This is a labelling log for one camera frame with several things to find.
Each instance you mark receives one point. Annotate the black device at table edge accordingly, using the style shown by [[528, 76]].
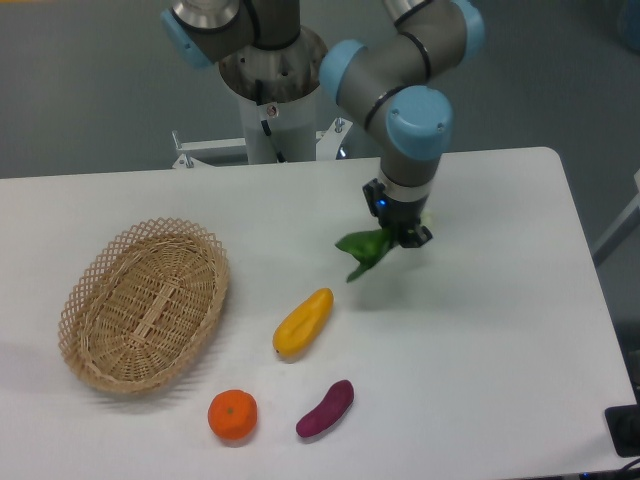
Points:
[[623, 425]]

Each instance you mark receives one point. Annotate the yellow papaya half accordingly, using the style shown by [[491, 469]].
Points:
[[303, 325]]

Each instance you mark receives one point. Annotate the purple sweet potato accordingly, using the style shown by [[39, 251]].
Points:
[[337, 400]]

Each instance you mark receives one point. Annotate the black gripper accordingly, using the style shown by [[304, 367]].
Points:
[[390, 202]]

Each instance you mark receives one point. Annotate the orange tangerine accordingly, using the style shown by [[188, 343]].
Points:
[[233, 415]]

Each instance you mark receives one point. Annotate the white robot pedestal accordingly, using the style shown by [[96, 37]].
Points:
[[276, 95]]

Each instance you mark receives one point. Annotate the green leafy vegetable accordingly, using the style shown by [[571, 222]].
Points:
[[369, 247]]

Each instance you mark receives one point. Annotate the woven wicker basket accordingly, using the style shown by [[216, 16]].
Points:
[[144, 308]]

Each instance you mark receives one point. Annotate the white frame leg at right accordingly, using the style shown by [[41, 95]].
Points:
[[626, 222]]

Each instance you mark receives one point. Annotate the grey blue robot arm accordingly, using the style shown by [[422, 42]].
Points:
[[385, 90]]

